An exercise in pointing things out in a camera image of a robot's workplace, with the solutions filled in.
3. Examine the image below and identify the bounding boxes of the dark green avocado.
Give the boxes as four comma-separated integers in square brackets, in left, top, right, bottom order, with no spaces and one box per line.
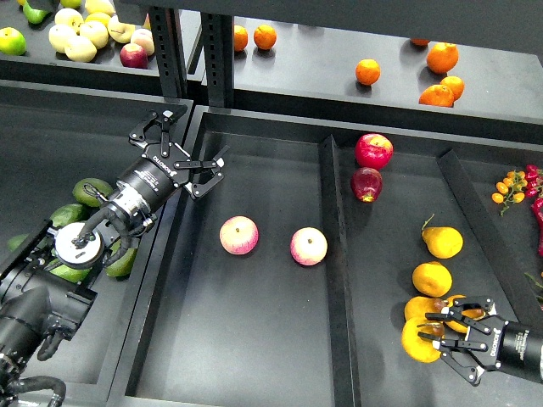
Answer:
[72,178,113,208]

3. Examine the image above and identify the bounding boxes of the black centre tray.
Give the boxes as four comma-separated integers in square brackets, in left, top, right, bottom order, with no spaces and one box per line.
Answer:
[108,106,542,406]

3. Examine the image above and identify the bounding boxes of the orange front right shelf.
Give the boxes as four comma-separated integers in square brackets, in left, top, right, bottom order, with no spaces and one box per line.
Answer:
[418,85,455,107]

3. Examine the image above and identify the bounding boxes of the black tray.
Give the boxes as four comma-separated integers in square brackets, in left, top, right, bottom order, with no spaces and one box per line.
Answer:
[108,106,542,406]
[1,81,193,406]

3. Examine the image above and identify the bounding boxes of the yellow pear lower right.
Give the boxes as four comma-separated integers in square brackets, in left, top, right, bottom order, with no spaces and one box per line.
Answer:
[445,294,484,334]

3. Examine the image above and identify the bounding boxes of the black left tray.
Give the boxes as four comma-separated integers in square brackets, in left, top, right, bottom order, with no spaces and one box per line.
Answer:
[1,81,193,406]

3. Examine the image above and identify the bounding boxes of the orange behind front one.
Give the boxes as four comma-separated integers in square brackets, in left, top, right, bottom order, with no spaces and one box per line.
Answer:
[440,75,465,101]

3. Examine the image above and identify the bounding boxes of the pink apple left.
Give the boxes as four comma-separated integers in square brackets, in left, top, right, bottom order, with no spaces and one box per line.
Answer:
[219,215,259,255]

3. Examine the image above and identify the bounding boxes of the green avocado under arm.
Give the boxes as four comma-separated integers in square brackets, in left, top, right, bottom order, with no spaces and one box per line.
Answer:
[45,260,90,283]

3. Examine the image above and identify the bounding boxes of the pale yellow pear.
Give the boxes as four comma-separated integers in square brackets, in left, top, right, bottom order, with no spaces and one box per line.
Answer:
[64,36,98,63]
[48,24,77,53]

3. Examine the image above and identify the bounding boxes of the pink apple right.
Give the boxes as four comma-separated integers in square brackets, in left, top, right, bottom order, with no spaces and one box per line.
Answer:
[290,227,327,266]

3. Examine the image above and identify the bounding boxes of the orange post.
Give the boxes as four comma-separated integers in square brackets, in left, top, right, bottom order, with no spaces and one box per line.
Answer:
[233,25,249,53]
[253,25,277,51]

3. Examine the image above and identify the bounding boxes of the pale yellow pear front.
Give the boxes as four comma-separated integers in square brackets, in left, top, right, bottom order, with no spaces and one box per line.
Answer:
[64,36,98,63]

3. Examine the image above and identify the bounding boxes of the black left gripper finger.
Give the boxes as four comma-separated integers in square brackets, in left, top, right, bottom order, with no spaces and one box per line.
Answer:
[128,104,188,153]
[173,145,230,200]

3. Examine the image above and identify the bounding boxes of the black shelf post left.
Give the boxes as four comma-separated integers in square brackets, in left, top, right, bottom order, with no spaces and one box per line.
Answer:
[148,6,188,98]

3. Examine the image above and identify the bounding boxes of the yellow pear lower left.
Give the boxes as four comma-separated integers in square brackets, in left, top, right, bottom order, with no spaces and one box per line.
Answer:
[404,296,448,321]

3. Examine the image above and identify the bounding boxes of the orange near post left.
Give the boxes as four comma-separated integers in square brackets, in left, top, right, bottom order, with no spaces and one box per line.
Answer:
[233,25,249,53]

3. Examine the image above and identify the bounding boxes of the pink apple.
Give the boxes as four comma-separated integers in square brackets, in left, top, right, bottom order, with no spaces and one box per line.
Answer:
[290,227,327,266]
[219,215,259,255]

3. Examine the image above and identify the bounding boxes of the red chili peppers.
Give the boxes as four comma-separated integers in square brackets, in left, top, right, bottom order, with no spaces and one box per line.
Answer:
[525,164,543,256]

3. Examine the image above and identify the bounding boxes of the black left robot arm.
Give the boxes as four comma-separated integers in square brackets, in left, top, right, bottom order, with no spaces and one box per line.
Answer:
[1,105,227,406]

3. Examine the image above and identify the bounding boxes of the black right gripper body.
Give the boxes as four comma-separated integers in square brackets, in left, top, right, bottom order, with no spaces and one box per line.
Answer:
[481,315,542,380]

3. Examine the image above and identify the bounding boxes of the yellow pear upper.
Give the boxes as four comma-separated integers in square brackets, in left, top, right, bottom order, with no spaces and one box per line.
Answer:
[421,214,464,259]

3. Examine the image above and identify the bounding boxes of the dark red apple on shelf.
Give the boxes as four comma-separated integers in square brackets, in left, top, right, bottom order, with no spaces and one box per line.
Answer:
[120,43,148,69]

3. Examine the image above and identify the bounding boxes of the large orange on shelf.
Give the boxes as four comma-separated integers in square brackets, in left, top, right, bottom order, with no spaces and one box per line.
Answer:
[426,42,459,74]

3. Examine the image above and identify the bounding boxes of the green apple on shelf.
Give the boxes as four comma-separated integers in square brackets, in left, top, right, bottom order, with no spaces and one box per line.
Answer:
[0,27,26,56]

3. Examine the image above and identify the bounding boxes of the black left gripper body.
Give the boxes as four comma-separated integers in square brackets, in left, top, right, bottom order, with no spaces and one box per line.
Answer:
[116,142,198,210]

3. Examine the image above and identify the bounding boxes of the yellow pear with brown top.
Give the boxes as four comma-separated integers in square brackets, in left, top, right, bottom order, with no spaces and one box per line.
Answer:
[401,316,445,363]

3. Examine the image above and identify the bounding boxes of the bright red apple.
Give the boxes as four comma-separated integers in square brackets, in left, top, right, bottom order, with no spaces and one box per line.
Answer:
[355,133,394,170]

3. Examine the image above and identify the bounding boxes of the yellow pear middle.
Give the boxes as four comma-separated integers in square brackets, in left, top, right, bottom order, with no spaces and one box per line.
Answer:
[411,261,453,298]

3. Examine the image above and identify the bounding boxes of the black shelf post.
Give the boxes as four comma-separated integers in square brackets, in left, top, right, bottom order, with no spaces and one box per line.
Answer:
[200,12,234,109]
[148,6,188,98]

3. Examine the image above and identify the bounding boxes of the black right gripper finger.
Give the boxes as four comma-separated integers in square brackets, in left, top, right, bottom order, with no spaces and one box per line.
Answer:
[425,296,495,335]
[417,332,488,387]

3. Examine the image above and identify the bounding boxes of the orange near post right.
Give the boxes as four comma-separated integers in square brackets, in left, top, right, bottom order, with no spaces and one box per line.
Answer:
[253,25,277,51]

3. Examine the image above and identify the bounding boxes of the orange cherry tomato bunch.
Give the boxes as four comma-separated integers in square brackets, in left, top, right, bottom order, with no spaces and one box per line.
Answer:
[491,170,528,216]

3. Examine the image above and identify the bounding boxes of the orange on shelf centre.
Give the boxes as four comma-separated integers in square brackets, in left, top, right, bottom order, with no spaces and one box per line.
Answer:
[355,59,381,86]

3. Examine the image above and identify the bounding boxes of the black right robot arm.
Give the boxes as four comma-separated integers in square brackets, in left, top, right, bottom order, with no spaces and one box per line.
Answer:
[417,296,542,387]

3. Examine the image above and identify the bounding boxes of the black shelf post right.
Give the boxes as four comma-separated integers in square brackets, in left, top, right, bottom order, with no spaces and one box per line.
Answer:
[200,12,234,109]

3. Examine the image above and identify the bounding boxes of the pale yellow pear left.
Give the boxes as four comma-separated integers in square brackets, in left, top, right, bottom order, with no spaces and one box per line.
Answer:
[48,24,77,53]

